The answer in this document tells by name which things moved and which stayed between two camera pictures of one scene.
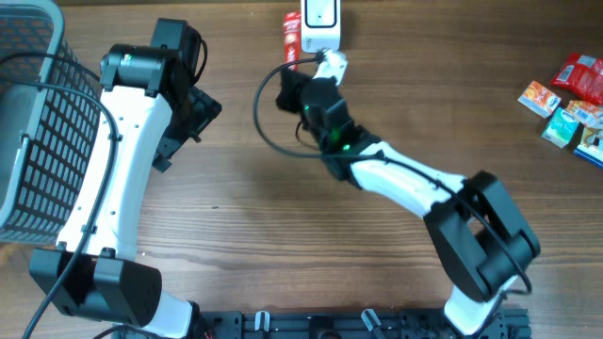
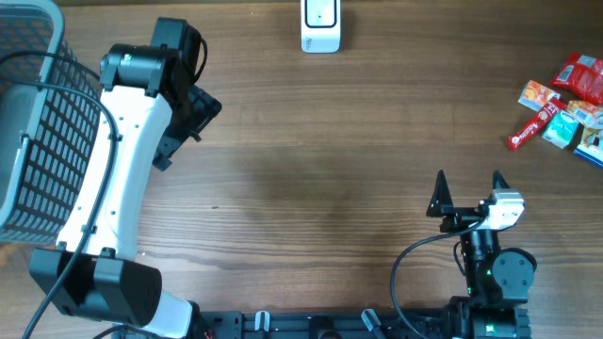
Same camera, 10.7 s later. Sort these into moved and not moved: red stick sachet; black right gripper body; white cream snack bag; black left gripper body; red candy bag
Moved: black right gripper body; red stick sachet
Not moved: white cream snack bag; black left gripper body; red candy bag
